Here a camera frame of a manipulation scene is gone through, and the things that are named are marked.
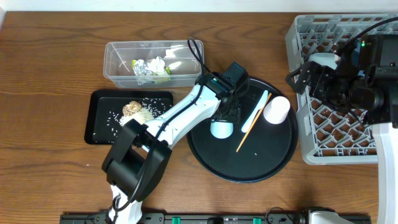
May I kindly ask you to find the light blue cup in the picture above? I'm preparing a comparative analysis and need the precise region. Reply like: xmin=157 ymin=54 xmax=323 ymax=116
xmin=210 ymin=121 xmax=233 ymax=139

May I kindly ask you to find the light blue bowl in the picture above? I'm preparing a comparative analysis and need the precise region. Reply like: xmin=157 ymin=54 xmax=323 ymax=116
xmin=308 ymin=53 xmax=338 ymax=70

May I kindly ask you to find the light blue plastic knife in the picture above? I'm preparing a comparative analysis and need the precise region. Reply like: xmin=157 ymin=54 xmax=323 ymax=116
xmin=241 ymin=90 xmax=268 ymax=133

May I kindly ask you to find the wooden chopstick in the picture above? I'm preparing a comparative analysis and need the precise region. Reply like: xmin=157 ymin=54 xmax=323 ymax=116
xmin=236 ymin=91 xmax=272 ymax=152

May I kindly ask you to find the pink cup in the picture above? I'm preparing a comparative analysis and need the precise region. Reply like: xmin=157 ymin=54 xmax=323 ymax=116
xmin=263 ymin=96 xmax=290 ymax=124

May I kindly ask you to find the white rice pile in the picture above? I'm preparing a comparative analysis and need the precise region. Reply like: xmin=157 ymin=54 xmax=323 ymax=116
xmin=88 ymin=97 xmax=172 ymax=144

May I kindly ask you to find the white tissue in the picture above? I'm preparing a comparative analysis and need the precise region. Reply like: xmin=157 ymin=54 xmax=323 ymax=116
xmin=147 ymin=57 xmax=168 ymax=76

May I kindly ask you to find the yellow snack wrapper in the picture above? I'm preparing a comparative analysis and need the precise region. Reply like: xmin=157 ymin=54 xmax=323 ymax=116
xmin=132 ymin=59 xmax=171 ymax=85

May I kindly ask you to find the brown mushroom food scrap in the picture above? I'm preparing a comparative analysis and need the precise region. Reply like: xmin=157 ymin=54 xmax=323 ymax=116
xmin=122 ymin=101 xmax=142 ymax=116

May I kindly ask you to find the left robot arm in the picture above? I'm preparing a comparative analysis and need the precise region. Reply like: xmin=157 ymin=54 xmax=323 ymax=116
xmin=101 ymin=72 xmax=248 ymax=223

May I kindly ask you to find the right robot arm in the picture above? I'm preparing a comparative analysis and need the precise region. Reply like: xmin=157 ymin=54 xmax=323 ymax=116
xmin=285 ymin=34 xmax=397 ymax=223

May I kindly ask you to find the grey dishwasher rack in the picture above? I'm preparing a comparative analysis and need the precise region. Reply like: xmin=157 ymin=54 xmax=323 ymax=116
xmin=285 ymin=13 xmax=397 ymax=165

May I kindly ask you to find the black round tray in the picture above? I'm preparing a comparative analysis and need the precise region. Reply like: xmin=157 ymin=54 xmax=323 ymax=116
xmin=187 ymin=77 xmax=299 ymax=183

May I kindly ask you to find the clear plastic bin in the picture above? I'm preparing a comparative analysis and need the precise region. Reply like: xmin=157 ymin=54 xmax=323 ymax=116
xmin=103 ymin=40 xmax=204 ymax=88

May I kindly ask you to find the black rectangular tray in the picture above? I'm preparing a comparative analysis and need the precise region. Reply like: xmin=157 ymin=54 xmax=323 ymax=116
xmin=84 ymin=90 xmax=174 ymax=144

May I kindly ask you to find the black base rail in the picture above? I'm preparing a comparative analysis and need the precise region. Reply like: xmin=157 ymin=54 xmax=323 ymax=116
xmin=59 ymin=212 xmax=373 ymax=224

